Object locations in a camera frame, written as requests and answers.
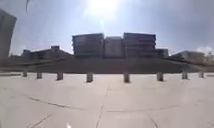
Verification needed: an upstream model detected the low dark building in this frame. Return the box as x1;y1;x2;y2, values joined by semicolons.
20;45;75;62

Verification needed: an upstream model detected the stacked multi-storey building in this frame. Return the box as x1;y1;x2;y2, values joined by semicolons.
71;32;170;60

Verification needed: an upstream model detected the pale concrete slab plaza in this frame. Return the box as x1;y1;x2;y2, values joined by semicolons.
0;71;214;128

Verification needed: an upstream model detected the tall glass-fronted building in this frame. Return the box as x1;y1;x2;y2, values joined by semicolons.
0;8;18;68

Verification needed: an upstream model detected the long dark wall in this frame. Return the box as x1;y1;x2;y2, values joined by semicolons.
1;57;214;75

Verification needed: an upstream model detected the row of concrete bollards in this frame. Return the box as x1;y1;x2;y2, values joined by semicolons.
21;68;206;84

